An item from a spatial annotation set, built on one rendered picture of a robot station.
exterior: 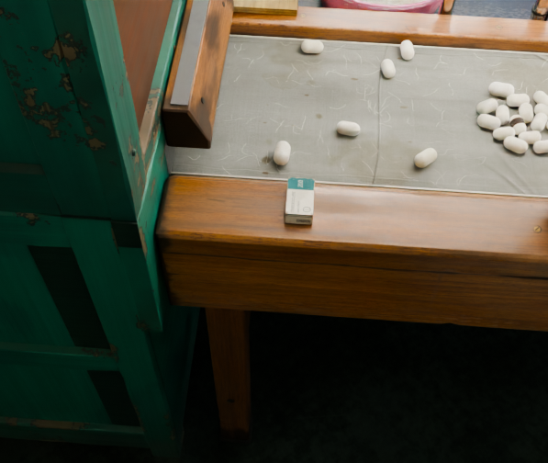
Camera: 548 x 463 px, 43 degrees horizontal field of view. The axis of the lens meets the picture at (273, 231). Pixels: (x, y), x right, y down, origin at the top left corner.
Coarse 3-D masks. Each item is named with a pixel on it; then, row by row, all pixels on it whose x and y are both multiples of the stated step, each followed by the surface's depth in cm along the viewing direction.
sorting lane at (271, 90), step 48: (240, 48) 111; (288, 48) 111; (336, 48) 111; (384, 48) 111; (432, 48) 111; (240, 96) 104; (288, 96) 104; (336, 96) 104; (384, 96) 105; (432, 96) 105; (480, 96) 105; (240, 144) 98; (336, 144) 99; (384, 144) 99; (432, 144) 99; (480, 144) 99; (528, 144) 99; (480, 192) 94; (528, 192) 94
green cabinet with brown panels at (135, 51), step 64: (0, 0) 55; (64, 0) 54; (128, 0) 72; (0, 64) 62; (64, 64) 60; (128, 64) 74; (0, 128) 69; (64, 128) 66; (128, 128) 70; (0, 192) 75; (64, 192) 74; (128, 192) 73
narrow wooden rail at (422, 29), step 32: (256, 32) 112; (288, 32) 111; (320, 32) 111; (352, 32) 110; (384, 32) 110; (416, 32) 110; (448, 32) 110; (480, 32) 110; (512, 32) 110; (544, 32) 110
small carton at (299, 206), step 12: (288, 180) 89; (300, 180) 89; (312, 180) 89; (288, 192) 88; (300, 192) 88; (312, 192) 88; (288, 204) 87; (300, 204) 87; (312, 204) 87; (288, 216) 86; (300, 216) 86; (312, 216) 86
